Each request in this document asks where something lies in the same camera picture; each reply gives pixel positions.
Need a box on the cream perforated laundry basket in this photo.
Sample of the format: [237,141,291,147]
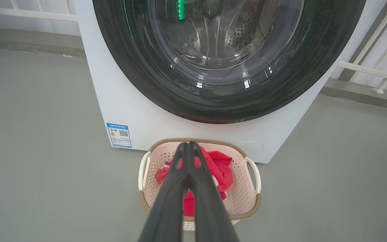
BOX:
[138,138,262,231]

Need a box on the black round washer door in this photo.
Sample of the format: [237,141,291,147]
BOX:
[92,0,367,124]

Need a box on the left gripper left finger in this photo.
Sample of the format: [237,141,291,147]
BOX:
[137,142,190,242]

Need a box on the white metal railing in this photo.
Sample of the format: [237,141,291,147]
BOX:
[0,0,78,22]
[338,0,387,94]

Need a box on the red garment with white stripes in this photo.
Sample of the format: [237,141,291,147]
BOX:
[155,146,234,217]

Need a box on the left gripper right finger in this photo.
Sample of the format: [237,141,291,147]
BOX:
[188,141,240,242]

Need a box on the blue energy label sticker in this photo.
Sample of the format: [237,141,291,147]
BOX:
[106,123,132,149]

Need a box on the white front-load washing machine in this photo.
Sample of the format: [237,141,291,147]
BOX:
[74,0,387,164]

